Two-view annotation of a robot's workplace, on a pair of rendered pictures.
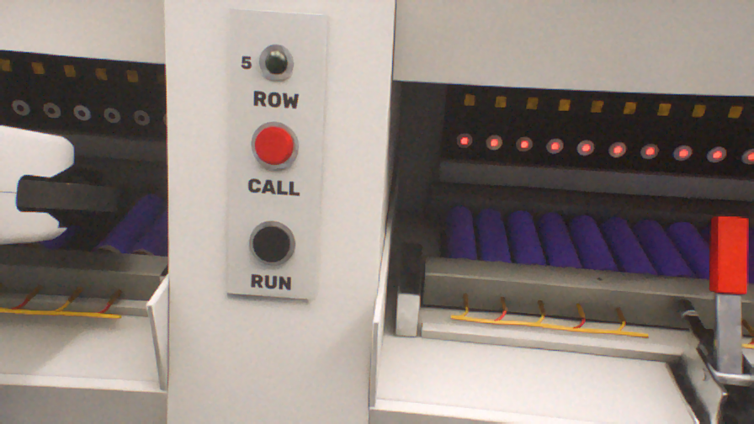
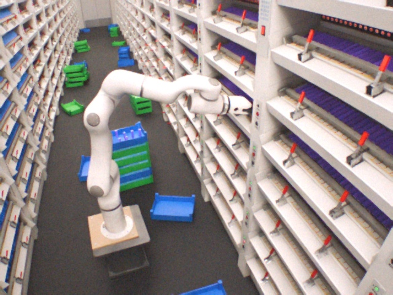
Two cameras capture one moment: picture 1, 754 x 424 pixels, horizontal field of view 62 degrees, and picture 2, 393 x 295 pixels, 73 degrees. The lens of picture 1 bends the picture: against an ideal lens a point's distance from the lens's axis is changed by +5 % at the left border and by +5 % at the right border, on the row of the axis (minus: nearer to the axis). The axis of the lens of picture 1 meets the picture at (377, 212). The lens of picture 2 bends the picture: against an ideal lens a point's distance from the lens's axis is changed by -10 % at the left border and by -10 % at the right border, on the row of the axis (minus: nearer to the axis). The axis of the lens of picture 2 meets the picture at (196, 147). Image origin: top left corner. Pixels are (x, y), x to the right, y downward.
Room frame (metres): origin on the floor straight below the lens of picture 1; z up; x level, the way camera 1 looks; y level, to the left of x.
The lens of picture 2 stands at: (-0.32, -0.82, 1.56)
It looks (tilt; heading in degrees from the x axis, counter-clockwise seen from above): 33 degrees down; 70
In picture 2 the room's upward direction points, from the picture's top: 2 degrees counter-clockwise
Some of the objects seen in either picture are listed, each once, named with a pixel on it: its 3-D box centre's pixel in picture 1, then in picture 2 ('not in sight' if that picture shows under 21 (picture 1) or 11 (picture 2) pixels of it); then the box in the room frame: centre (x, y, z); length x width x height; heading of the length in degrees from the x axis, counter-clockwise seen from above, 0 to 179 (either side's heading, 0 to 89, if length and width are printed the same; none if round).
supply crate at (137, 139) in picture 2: not in sight; (125, 135); (-0.17, 1.17, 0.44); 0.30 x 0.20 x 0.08; 3
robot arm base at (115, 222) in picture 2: not in sight; (113, 216); (-0.38, 0.40, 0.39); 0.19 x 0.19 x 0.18
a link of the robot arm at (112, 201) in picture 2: not in sight; (107, 182); (-0.36, 0.44, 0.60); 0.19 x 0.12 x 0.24; 67
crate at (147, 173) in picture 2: not in sight; (131, 168); (-0.17, 1.17, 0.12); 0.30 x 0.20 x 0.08; 3
